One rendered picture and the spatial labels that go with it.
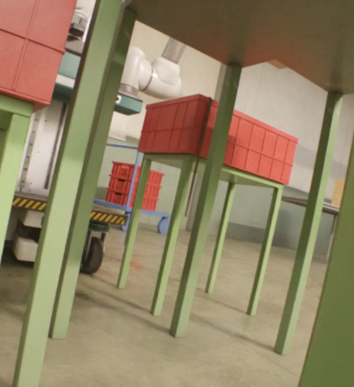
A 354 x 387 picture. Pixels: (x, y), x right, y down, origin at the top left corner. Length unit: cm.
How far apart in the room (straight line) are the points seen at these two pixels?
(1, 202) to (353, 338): 54
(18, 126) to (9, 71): 9
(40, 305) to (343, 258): 57
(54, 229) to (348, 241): 54
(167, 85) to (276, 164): 74
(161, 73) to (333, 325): 185
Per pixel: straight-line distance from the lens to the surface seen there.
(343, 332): 19
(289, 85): 823
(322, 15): 96
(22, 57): 62
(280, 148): 167
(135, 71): 191
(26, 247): 165
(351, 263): 19
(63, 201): 65
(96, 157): 98
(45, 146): 197
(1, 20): 63
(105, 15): 71
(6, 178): 62
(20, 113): 63
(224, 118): 121
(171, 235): 135
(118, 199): 438
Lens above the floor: 43
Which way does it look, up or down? 1 degrees up
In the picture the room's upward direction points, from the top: 12 degrees clockwise
